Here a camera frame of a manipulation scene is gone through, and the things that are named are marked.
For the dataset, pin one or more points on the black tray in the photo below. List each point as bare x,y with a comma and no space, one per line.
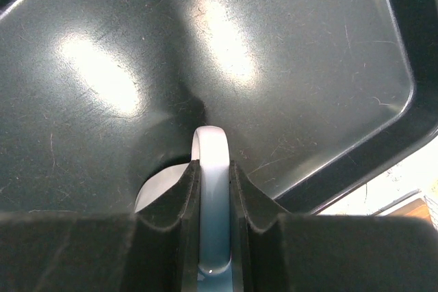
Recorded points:
316,96

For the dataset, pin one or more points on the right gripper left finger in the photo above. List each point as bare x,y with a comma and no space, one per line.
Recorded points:
61,251

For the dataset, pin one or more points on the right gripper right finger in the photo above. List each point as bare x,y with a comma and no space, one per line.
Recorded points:
275,250

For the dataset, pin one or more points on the blue white mug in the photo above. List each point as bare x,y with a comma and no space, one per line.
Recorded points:
214,203

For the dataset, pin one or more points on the wire wooden shelf rack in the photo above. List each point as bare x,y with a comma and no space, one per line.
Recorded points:
414,204

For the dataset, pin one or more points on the floral table mat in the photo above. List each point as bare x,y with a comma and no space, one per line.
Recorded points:
417,171

